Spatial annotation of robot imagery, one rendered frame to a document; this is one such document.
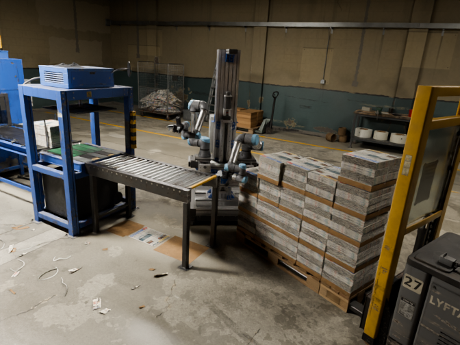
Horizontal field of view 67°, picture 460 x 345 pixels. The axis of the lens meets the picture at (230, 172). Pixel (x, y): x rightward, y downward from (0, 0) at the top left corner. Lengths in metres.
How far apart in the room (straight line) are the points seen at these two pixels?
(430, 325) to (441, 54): 7.73
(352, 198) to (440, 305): 0.89
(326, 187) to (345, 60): 7.20
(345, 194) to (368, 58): 7.21
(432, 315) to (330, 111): 7.90
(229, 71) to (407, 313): 2.92
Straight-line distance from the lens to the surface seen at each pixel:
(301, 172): 3.09
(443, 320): 2.64
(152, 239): 3.96
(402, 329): 2.81
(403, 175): 2.39
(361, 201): 2.79
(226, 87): 4.14
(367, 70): 9.81
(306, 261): 3.31
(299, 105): 10.24
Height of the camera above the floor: 1.93
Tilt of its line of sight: 18 degrees down
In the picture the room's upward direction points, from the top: 4 degrees clockwise
